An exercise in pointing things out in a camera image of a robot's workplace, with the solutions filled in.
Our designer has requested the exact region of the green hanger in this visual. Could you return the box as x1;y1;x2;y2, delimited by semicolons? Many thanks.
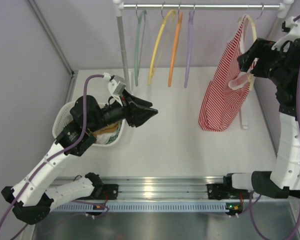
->
134;10;147;87

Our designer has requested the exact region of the yellow hanger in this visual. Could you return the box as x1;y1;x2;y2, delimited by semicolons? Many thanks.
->
147;9;177;86

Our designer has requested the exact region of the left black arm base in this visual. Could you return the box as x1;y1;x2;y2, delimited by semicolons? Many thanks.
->
89;184;119;200

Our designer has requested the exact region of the aluminium mounting rail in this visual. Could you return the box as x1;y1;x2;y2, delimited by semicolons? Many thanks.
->
49;176;300;202

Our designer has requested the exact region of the purple hanger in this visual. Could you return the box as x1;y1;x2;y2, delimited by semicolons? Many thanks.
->
183;11;194;89

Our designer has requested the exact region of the silver clothes rack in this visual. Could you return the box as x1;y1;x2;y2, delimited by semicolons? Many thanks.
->
112;0;296;131

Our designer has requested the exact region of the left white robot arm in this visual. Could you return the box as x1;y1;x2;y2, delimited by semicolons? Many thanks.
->
1;90;158;225

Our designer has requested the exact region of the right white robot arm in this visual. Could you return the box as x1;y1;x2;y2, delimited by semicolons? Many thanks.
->
223;38;300;199

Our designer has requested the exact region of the red white striped tank top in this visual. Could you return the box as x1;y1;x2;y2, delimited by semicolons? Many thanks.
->
198;25;250;132

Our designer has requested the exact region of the white plastic laundry basket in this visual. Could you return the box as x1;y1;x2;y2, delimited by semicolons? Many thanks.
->
55;101;126;148

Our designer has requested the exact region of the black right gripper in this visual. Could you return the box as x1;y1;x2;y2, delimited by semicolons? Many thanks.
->
236;37;291;86

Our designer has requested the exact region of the white slotted cable duct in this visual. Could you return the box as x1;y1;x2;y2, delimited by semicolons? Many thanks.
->
54;202;230;213

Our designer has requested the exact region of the cream hanger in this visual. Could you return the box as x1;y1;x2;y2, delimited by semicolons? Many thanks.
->
237;14;257;91

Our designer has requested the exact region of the orange hanger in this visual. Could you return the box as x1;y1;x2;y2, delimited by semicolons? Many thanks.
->
168;12;183;87

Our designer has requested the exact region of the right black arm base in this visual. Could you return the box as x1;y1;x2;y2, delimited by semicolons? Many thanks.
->
206;183;250;200

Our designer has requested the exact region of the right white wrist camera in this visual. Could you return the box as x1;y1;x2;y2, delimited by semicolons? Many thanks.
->
271;16;300;51

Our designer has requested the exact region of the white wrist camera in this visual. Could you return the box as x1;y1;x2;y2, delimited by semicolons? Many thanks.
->
103;72;127;104
271;16;300;51

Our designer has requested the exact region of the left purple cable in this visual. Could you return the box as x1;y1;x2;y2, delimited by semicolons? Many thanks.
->
0;73;108;240

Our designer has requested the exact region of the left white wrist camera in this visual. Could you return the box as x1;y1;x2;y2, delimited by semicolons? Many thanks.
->
103;72;127;104

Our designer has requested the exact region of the tan brown garment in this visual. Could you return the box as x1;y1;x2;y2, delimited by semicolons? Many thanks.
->
92;122;119;137

